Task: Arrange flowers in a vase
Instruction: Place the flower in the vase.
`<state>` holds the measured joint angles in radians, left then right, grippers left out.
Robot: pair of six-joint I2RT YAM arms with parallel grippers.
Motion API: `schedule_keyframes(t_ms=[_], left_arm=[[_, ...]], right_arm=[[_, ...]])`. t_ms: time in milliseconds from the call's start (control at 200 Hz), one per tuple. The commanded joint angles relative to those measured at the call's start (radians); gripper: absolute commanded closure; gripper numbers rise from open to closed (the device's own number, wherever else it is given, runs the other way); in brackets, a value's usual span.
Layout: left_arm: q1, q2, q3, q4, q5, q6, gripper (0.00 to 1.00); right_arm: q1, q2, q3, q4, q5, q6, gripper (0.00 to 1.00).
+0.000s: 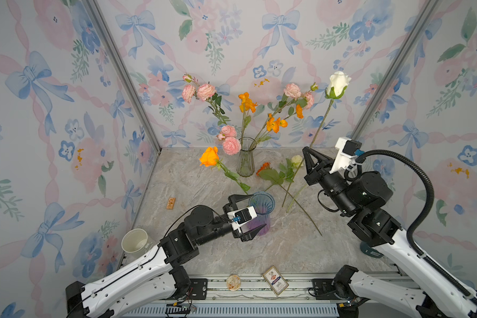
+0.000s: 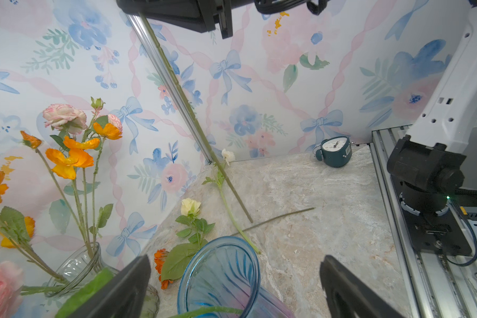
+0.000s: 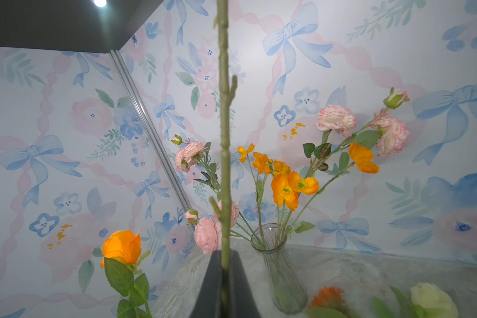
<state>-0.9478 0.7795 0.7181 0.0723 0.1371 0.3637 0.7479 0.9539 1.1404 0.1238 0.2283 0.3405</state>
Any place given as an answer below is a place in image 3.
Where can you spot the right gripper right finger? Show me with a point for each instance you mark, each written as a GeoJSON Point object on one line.
{"type": "Point", "coordinates": [242, 302]}

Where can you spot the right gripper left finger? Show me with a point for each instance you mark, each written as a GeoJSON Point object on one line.
{"type": "Point", "coordinates": [208, 302]}

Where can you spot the clear grey glass vase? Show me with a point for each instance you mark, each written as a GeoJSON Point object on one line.
{"type": "Point", "coordinates": [288, 292]}

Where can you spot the pink carnation stem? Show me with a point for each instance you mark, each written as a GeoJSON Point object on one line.
{"type": "Point", "coordinates": [208, 230]}

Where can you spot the orange rose stem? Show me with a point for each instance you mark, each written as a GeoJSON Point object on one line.
{"type": "Point", "coordinates": [122, 256]}

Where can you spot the pink rose stem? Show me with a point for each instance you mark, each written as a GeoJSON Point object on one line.
{"type": "Point", "coordinates": [194, 160]}
{"type": "Point", "coordinates": [384, 134]}

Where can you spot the white flower stem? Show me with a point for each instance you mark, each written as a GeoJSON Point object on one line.
{"type": "Point", "coordinates": [226, 93]}

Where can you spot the yellow poppy flower stem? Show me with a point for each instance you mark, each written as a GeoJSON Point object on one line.
{"type": "Point", "coordinates": [261, 167]}

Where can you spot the orange marigold flower stem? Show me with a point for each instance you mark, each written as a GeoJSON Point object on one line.
{"type": "Point", "coordinates": [329, 302]}

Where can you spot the cream rose stem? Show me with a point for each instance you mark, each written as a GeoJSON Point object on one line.
{"type": "Point", "coordinates": [425, 300]}

